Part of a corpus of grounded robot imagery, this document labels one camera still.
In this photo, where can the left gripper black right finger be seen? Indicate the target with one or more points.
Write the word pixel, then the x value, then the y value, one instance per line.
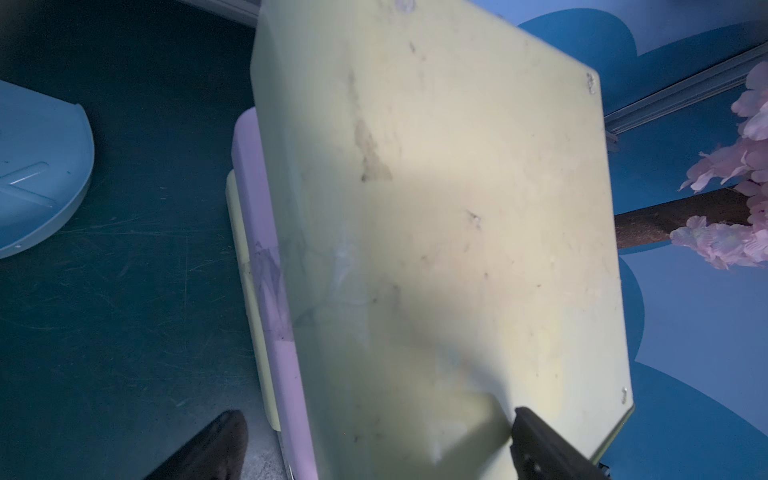
pixel 539 453

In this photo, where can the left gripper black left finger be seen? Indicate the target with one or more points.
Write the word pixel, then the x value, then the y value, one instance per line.
pixel 215 452

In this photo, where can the yellow-green drawer cabinet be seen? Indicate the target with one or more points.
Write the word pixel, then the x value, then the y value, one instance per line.
pixel 440 190

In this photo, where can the pink cherry blossom tree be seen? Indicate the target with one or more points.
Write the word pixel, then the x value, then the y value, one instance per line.
pixel 725 220

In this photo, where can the blue toy dustpan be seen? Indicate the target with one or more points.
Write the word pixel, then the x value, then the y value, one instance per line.
pixel 47 160

